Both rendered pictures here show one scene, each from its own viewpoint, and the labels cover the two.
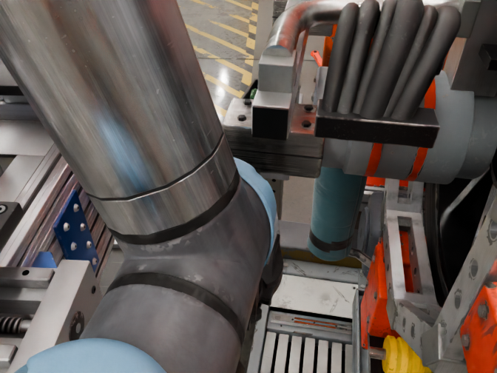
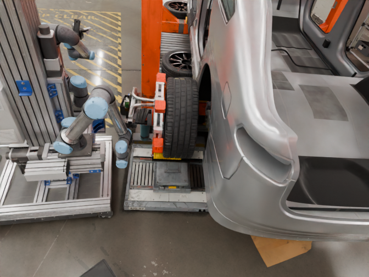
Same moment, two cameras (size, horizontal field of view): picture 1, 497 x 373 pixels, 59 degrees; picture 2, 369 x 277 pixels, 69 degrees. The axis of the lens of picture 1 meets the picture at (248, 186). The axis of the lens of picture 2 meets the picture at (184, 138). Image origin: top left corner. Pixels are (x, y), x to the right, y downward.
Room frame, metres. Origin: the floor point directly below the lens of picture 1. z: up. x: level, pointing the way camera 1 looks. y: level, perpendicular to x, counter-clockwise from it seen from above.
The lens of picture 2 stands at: (-1.19, 0.06, 2.31)
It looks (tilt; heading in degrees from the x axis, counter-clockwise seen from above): 45 degrees down; 341
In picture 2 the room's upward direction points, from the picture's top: 9 degrees clockwise
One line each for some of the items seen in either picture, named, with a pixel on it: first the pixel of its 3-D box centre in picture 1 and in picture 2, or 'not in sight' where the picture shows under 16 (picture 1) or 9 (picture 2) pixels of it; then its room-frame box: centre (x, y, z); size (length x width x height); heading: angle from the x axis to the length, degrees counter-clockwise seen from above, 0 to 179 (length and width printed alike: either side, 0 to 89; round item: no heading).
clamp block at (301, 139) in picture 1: (274, 135); (130, 122); (0.34, -0.02, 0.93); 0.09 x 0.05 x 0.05; 80
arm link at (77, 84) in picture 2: not in sight; (78, 85); (0.76, 0.36, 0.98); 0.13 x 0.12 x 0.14; 73
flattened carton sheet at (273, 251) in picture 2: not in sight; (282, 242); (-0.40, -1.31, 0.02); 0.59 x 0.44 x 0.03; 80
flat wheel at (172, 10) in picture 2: not in sight; (180, 12); (3.98, -1.23, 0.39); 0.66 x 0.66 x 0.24
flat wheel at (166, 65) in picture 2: not in sight; (185, 68); (1.98, -0.88, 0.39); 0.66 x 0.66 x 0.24
